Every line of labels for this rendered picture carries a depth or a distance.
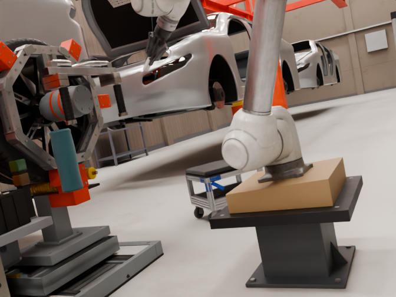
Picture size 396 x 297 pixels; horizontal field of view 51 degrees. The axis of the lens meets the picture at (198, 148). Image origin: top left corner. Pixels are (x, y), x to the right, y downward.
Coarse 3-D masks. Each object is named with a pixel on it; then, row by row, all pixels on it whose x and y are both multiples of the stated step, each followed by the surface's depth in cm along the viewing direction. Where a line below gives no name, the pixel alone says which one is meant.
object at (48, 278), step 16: (112, 240) 208; (80, 256) 188; (96, 256) 197; (16, 272) 187; (32, 272) 174; (48, 272) 178; (64, 272) 179; (80, 272) 187; (16, 288) 176; (32, 288) 171; (48, 288) 170
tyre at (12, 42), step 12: (12, 48) 179; (0, 72) 172; (0, 132) 168; (84, 132) 211; (0, 144) 167; (0, 156) 168; (12, 156) 171; (24, 156) 176; (0, 168) 175; (36, 168) 181; (0, 180) 187; (12, 180) 185; (36, 180) 184; (48, 180) 188
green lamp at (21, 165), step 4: (16, 160) 141; (20, 160) 142; (24, 160) 144; (12, 164) 142; (16, 164) 141; (20, 164) 142; (24, 164) 144; (12, 168) 142; (16, 168) 141; (20, 168) 142; (24, 168) 143; (12, 172) 142
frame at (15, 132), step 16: (16, 48) 177; (32, 48) 177; (48, 48) 186; (64, 48) 194; (16, 64) 169; (0, 80) 165; (80, 80) 207; (0, 96) 165; (96, 96) 210; (0, 112) 166; (16, 112) 166; (96, 112) 208; (16, 128) 165; (96, 128) 206; (16, 144) 169; (32, 144) 171; (80, 144) 203; (32, 160) 177; (48, 160) 177; (80, 160) 194
